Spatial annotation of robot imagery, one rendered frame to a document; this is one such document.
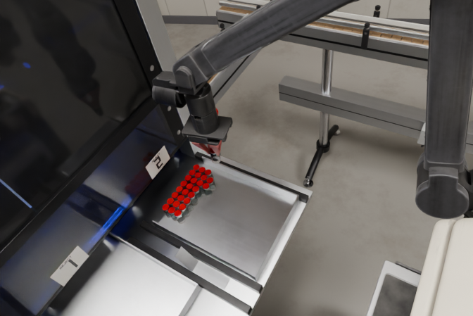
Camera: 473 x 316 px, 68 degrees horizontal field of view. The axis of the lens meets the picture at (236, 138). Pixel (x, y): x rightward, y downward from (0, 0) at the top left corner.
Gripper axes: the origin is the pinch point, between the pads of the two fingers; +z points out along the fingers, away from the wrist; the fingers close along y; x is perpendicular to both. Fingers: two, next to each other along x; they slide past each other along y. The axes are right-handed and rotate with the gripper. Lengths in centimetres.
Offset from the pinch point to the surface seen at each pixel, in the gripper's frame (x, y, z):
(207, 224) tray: 7.1, 4.4, 26.1
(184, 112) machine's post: -17.5, 16.6, 6.4
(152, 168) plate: 0.3, 21.0, 12.1
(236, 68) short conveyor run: -62, 16, 25
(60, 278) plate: 33.9, 29.6, 12.9
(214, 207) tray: 1.5, 4.3, 26.1
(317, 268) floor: -22, -26, 114
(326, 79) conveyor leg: -89, -18, 49
